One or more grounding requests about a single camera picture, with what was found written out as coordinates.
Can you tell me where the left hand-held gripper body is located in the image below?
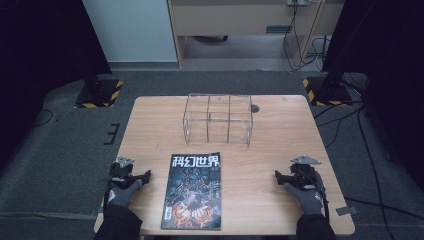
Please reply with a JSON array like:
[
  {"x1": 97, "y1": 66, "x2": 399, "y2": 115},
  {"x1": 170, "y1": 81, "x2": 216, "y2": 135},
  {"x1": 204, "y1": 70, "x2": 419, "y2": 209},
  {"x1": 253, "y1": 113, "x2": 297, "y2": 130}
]
[{"x1": 109, "y1": 156, "x2": 136, "y2": 188}]

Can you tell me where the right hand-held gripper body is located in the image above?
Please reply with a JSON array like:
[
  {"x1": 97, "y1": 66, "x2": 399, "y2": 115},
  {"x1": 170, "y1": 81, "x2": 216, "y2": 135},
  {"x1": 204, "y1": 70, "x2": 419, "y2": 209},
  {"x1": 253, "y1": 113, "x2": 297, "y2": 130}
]
[{"x1": 288, "y1": 154, "x2": 326, "y2": 192}]

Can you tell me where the dark illustrated magazine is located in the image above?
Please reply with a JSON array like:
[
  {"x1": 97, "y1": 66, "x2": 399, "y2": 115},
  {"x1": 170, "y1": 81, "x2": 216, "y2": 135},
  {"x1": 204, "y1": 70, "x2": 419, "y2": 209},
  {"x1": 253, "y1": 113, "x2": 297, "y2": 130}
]
[{"x1": 160, "y1": 152, "x2": 223, "y2": 232}]

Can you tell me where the clear acrylic file rack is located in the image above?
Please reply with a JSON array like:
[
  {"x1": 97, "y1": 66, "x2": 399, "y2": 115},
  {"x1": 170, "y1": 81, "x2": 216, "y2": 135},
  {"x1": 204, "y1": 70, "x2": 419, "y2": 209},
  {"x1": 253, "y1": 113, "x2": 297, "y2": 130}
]
[{"x1": 181, "y1": 92, "x2": 254, "y2": 148}]

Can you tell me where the person's right hand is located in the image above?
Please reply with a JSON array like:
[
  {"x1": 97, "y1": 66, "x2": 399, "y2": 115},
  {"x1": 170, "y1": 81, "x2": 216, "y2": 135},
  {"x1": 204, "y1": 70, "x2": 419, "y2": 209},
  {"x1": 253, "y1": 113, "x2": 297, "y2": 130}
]
[{"x1": 282, "y1": 181, "x2": 325, "y2": 216}]

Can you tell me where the person's left hand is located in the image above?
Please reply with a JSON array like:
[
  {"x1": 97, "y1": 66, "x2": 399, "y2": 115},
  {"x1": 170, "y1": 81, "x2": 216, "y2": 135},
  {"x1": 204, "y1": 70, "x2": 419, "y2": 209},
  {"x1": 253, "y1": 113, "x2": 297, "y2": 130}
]
[{"x1": 106, "y1": 179, "x2": 144, "y2": 210}]

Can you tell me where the black yellow-striped stand base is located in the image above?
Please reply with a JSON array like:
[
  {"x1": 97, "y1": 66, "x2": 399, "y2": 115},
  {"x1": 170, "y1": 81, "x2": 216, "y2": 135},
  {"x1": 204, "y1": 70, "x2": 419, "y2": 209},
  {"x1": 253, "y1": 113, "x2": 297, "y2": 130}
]
[
  {"x1": 74, "y1": 66, "x2": 125, "y2": 109},
  {"x1": 301, "y1": 66, "x2": 355, "y2": 107}
]

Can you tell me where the white panel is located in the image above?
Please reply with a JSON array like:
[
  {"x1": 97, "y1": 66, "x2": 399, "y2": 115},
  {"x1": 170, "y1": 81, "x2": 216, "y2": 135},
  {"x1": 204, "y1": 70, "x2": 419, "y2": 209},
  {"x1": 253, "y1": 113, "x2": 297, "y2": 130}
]
[{"x1": 81, "y1": 0, "x2": 179, "y2": 64}]

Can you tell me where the dark curtain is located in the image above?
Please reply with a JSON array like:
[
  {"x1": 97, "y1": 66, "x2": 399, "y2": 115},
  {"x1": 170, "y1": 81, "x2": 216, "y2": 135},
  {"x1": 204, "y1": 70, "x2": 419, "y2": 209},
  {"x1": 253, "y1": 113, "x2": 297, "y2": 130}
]
[
  {"x1": 0, "y1": 0, "x2": 113, "y2": 169},
  {"x1": 321, "y1": 0, "x2": 424, "y2": 192}
]

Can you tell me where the light wooden desk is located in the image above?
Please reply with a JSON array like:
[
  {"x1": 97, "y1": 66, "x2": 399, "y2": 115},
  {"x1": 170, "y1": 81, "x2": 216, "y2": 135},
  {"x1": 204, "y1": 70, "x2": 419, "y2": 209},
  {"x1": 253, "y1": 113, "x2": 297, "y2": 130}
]
[{"x1": 166, "y1": 0, "x2": 346, "y2": 70}]

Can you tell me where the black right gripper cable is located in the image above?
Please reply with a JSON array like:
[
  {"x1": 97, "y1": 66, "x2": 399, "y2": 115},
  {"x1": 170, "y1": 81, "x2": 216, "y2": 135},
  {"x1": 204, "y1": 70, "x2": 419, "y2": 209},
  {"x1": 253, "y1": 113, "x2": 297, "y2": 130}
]
[{"x1": 299, "y1": 169, "x2": 332, "y2": 222}]

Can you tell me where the long black floor cable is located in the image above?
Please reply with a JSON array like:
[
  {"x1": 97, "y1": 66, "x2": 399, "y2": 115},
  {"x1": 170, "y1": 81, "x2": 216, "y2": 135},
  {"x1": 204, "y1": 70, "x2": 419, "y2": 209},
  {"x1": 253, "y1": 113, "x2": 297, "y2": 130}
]
[{"x1": 355, "y1": 109, "x2": 398, "y2": 240}]

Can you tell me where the thin black floor cable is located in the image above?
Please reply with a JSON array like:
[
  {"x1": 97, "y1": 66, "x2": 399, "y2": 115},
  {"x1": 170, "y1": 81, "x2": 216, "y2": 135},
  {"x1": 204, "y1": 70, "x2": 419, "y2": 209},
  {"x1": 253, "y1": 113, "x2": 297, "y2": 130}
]
[{"x1": 32, "y1": 108, "x2": 55, "y2": 128}]

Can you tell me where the white cable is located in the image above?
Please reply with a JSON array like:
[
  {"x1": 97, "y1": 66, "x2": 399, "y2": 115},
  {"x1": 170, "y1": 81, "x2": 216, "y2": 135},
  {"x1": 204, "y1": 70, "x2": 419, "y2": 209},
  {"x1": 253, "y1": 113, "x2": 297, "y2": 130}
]
[{"x1": 311, "y1": 35, "x2": 332, "y2": 73}]

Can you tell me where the black hanging cable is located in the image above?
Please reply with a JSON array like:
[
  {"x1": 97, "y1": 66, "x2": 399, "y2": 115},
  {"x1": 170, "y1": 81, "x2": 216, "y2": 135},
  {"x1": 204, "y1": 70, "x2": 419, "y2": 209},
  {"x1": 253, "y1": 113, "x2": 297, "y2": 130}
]
[{"x1": 281, "y1": 0, "x2": 322, "y2": 72}]

